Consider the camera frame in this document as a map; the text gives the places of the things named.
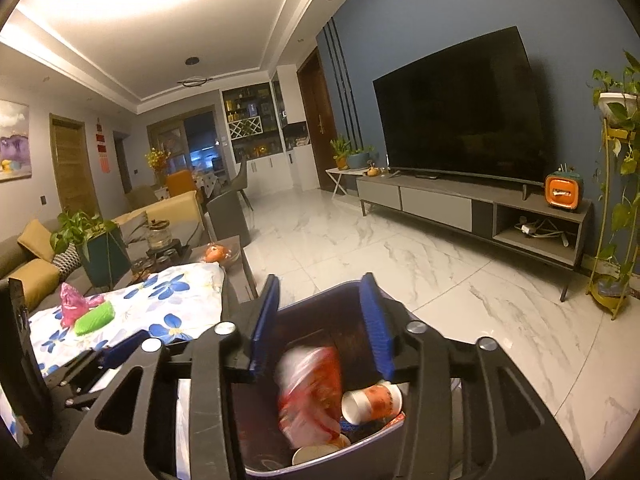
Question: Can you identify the pink plastic bag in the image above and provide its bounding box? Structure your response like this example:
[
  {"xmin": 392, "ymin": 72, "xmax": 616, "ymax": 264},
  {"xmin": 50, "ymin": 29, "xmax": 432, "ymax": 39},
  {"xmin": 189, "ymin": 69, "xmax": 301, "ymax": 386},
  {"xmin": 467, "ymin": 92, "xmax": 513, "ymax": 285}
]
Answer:
[{"xmin": 60, "ymin": 283, "xmax": 105, "ymax": 328}]

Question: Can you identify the green foam net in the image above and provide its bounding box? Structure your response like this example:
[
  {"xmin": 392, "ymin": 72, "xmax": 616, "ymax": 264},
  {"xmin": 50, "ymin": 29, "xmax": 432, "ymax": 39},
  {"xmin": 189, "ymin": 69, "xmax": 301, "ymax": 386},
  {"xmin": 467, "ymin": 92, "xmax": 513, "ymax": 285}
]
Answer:
[{"xmin": 74, "ymin": 301, "xmax": 115, "ymax": 336}]

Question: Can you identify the dark grey trash bin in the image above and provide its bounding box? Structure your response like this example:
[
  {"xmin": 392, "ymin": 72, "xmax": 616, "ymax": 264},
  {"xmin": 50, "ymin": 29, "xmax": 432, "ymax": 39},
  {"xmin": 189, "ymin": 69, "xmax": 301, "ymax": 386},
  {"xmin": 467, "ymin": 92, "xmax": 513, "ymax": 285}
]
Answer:
[{"xmin": 232, "ymin": 278, "xmax": 408, "ymax": 479}]

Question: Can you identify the orange white paper cup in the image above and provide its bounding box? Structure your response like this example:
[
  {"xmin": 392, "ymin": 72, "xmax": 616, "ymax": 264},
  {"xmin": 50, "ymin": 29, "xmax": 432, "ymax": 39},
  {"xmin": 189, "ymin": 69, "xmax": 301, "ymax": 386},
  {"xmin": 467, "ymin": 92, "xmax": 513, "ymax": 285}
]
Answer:
[{"xmin": 341, "ymin": 382, "xmax": 404, "ymax": 426}]

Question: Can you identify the red snack wrapper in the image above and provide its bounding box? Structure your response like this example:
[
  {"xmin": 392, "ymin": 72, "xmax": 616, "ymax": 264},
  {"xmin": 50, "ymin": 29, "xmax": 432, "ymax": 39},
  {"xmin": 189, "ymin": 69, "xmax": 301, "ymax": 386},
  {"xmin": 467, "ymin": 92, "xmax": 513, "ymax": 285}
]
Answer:
[{"xmin": 276, "ymin": 347, "xmax": 343, "ymax": 448}]

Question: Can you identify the large yellow cushion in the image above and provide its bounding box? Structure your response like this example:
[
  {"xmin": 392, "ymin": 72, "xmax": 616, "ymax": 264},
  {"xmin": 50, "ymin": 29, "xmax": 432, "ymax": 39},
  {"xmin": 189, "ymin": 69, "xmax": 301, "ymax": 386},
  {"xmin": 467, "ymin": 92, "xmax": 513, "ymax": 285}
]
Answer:
[{"xmin": 9, "ymin": 259, "xmax": 60, "ymax": 311}]

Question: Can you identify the houndstooth patterned cushion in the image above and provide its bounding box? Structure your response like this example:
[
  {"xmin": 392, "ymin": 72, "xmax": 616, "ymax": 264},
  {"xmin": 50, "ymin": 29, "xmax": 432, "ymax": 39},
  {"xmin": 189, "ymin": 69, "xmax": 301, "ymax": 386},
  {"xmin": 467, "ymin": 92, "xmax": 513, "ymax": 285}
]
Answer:
[{"xmin": 52, "ymin": 244, "xmax": 81, "ymax": 281}]

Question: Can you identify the floral white tablecloth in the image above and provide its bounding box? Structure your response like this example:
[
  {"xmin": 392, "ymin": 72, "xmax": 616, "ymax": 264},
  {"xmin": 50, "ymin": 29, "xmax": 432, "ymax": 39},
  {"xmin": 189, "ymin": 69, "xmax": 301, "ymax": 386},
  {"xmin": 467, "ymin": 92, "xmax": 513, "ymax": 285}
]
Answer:
[{"xmin": 1, "ymin": 263, "xmax": 224, "ymax": 479}]

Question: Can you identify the potted green plant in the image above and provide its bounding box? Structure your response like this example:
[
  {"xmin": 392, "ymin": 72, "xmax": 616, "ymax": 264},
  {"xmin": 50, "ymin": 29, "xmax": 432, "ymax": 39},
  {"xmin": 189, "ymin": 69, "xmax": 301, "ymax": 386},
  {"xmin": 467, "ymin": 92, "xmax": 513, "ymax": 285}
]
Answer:
[{"xmin": 50, "ymin": 210, "xmax": 131, "ymax": 290}]

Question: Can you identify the grey tv cabinet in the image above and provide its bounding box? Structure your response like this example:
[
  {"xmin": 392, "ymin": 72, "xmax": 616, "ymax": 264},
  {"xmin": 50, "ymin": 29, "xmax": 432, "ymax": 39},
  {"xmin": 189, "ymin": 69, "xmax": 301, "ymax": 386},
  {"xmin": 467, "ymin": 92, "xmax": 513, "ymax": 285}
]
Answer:
[{"xmin": 357, "ymin": 174, "xmax": 592, "ymax": 272}]

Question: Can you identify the glass jar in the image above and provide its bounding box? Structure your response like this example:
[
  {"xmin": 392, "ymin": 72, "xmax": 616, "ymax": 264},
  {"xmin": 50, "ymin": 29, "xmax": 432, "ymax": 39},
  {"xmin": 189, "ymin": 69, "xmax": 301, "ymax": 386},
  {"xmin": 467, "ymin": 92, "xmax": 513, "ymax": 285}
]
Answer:
[{"xmin": 146, "ymin": 220, "xmax": 172, "ymax": 252}]

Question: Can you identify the small white side table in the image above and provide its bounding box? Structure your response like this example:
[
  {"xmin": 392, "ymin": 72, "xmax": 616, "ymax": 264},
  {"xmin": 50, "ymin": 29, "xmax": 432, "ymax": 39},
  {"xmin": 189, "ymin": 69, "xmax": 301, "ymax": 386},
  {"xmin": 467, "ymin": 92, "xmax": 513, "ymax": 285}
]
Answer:
[{"xmin": 326, "ymin": 168, "xmax": 367, "ymax": 197}]

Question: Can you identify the wooden door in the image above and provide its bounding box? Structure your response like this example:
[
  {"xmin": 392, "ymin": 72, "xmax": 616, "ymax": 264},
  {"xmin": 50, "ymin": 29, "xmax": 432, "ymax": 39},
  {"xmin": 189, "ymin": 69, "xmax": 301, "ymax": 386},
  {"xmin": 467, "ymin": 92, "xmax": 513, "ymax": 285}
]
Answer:
[{"xmin": 49, "ymin": 114, "xmax": 100, "ymax": 214}]

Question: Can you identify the pink pig figurine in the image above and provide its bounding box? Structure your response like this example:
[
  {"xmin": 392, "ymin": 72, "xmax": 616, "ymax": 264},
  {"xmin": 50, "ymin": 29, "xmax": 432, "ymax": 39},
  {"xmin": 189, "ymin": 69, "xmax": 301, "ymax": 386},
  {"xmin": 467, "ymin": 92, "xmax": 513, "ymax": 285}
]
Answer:
[{"xmin": 203, "ymin": 243, "xmax": 232, "ymax": 264}]

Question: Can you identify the tall plant stand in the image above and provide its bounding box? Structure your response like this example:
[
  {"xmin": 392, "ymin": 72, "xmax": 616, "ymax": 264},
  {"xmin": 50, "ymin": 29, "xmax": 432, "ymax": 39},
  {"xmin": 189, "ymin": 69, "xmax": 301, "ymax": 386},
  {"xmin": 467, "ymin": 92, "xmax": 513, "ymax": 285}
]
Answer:
[{"xmin": 587, "ymin": 51, "xmax": 639, "ymax": 318}]

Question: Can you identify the orange retro speaker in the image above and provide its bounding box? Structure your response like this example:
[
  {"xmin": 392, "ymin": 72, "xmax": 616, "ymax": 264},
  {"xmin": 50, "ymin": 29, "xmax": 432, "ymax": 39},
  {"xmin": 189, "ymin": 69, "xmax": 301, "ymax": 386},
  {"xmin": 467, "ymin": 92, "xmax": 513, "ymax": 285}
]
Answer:
[{"xmin": 544, "ymin": 164, "xmax": 584, "ymax": 211}]

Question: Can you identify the purple abstract painting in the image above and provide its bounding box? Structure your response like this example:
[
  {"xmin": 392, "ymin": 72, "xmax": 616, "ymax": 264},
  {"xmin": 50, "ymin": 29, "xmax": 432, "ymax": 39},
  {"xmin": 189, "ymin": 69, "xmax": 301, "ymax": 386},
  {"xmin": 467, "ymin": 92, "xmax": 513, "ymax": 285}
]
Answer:
[{"xmin": 0, "ymin": 100, "xmax": 32, "ymax": 181}]

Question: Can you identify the dark entrance door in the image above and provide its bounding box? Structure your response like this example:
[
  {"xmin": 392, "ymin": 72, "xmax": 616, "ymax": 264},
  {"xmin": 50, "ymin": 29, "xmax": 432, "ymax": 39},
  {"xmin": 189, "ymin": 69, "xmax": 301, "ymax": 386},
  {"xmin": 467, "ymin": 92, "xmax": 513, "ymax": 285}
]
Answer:
[{"xmin": 297, "ymin": 49, "xmax": 336, "ymax": 192}]

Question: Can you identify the large black television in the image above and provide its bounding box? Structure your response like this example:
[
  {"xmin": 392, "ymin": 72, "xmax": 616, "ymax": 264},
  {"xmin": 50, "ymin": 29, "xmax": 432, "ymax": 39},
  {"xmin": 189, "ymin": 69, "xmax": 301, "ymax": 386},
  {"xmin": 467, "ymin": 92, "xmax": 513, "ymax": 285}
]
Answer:
[{"xmin": 373, "ymin": 26, "xmax": 550, "ymax": 184}]

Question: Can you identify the display shelf cabinet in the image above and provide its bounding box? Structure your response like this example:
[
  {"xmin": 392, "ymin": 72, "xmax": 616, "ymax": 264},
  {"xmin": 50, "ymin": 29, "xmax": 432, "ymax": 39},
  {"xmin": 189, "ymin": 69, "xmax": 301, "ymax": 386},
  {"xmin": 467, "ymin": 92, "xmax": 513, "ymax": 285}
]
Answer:
[{"xmin": 222, "ymin": 82, "xmax": 283, "ymax": 164}]

